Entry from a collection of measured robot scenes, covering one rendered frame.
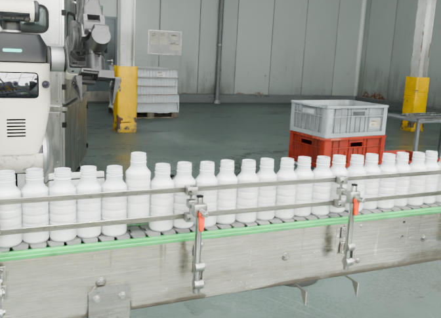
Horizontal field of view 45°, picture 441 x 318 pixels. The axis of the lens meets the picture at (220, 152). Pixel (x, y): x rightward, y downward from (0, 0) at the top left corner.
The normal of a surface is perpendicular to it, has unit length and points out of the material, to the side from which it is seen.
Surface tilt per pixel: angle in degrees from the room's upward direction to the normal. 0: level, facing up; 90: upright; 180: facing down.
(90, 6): 63
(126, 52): 90
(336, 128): 90
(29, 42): 90
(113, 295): 90
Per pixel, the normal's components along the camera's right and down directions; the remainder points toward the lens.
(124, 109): 0.41, 0.19
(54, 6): 0.11, 0.20
